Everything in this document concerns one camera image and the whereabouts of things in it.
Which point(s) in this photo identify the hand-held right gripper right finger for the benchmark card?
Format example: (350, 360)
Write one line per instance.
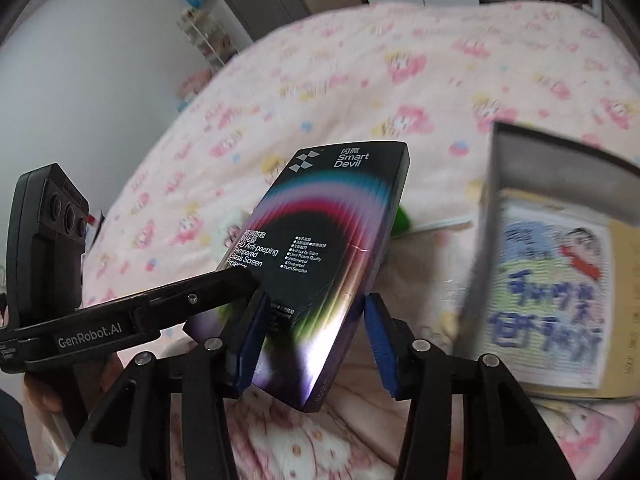
(382, 350)

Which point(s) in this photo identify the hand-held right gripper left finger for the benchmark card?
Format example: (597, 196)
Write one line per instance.
(249, 345)

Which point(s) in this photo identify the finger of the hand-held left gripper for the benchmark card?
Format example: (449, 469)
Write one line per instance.
(200, 295)

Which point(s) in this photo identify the black screen protector box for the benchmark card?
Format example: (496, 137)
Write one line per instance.
(320, 220)

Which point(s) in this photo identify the black grey-lined container box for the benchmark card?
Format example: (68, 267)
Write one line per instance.
(545, 160)

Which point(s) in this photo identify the person's left hand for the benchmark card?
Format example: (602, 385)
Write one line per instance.
(42, 392)

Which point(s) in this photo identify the small green item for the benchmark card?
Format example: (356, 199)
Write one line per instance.
(401, 221)

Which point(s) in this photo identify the pink plush item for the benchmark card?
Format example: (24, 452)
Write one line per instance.
(192, 87)

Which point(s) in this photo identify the cartoon diamond painting packet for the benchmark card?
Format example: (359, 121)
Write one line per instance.
(622, 320)

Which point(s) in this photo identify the white storage rack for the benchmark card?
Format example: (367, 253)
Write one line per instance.
(207, 40)

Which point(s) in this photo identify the pink printed blanket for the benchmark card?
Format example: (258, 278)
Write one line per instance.
(350, 85)

